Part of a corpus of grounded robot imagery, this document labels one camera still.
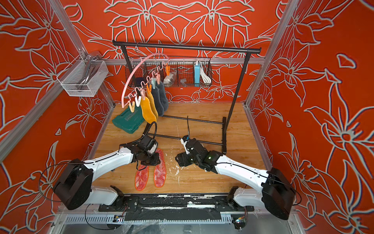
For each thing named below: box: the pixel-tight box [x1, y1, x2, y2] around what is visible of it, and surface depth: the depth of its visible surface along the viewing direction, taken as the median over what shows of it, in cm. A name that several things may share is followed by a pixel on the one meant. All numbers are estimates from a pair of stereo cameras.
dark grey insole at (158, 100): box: [151, 81, 165, 117], surface depth 87 cm
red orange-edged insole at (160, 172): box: [153, 148, 168, 188], surface depth 83 cm
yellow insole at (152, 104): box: [147, 92, 159, 120], surface depth 83 cm
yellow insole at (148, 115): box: [140, 96, 157, 125], surface depth 85 cm
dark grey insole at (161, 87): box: [154, 80, 169, 113], surface depth 87 cm
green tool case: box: [112, 106, 146, 135], surface depth 106 cm
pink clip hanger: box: [121, 52, 171, 113], surface depth 74 cm
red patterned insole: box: [134, 164, 150, 192], surface depth 82 cm
